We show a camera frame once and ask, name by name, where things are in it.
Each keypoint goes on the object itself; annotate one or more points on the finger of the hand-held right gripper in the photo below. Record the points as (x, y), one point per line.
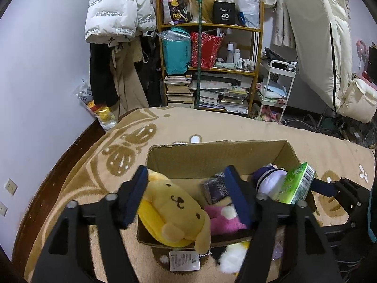
(347, 230)
(324, 188)

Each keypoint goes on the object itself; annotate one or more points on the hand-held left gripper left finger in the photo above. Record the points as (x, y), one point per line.
(132, 200)

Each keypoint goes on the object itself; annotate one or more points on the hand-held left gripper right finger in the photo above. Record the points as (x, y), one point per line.
(238, 194)

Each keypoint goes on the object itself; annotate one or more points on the dark tissue packet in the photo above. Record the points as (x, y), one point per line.
(215, 188)

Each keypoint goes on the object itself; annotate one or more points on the green tissue packet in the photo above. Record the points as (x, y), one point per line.
(296, 184)

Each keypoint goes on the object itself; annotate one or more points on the pink plush toy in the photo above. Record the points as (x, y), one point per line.
(221, 221)

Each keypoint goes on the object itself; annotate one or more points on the purple white plush toy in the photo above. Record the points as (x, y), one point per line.
(271, 182)

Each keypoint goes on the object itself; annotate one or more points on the yellow dog plush toy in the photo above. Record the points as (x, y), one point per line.
(173, 200)

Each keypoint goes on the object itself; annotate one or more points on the beige patterned blanket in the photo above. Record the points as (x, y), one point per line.
(88, 182)

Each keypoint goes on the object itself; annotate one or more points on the white fluffy plush toy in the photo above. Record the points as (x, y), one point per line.
(234, 258)

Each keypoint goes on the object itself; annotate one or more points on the plastic bag of toys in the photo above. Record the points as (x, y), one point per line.
(103, 115)

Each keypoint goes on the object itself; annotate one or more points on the white duvet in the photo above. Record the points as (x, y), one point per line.
(358, 100)

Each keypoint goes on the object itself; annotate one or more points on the pile of books and papers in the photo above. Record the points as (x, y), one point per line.
(232, 97)

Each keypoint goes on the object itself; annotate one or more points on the blue white folded cloth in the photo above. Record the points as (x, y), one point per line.
(274, 90)

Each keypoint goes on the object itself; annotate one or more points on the beige hanging trousers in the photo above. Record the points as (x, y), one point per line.
(129, 88)

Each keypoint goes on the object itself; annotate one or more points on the stack of books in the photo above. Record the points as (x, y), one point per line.
(178, 91)

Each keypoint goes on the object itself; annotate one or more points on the black hanging garment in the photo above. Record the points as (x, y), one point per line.
(100, 76)

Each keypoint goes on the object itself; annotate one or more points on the dark hanging clothes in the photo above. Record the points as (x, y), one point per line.
(151, 73)

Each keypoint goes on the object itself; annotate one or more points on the white trolley cart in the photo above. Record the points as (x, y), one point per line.
(278, 63)

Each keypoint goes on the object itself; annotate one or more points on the green pole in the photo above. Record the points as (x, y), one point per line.
(199, 64)

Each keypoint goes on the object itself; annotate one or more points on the group of cosmetic bottles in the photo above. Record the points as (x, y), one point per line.
(237, 56)

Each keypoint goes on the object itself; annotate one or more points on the dark items on trolley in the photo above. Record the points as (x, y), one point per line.
(275, 54)

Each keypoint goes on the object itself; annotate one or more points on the pink fan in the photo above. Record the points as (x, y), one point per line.
(361, 47)

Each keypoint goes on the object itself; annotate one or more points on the red patterned bag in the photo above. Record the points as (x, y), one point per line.
(207, 50)

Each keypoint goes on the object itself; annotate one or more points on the teal paper bag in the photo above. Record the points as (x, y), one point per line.
(176, 56)

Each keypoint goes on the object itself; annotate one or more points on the white folded mattress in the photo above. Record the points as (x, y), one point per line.
(315, 35)

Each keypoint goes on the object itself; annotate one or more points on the wooden shelf rack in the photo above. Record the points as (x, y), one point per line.
(235, 28)

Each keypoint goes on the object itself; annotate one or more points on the clear plastic bag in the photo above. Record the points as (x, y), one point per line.
(173, 35)

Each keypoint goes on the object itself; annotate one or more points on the black cardboard box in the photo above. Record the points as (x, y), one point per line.
(224, 14)

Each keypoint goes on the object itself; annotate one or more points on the blond wig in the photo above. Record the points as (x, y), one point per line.
(207, 8)

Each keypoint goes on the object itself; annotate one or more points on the white puffer jacket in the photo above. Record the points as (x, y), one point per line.
(112, 11)

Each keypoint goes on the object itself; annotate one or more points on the white plastic bag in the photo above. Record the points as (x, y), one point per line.
(247, 3)

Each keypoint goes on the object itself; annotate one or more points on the black pink patterned bag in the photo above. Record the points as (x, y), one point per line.
(173, 6)

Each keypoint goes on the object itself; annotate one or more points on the white wall socket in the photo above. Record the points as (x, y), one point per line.
(3, 209)
(11, 186)

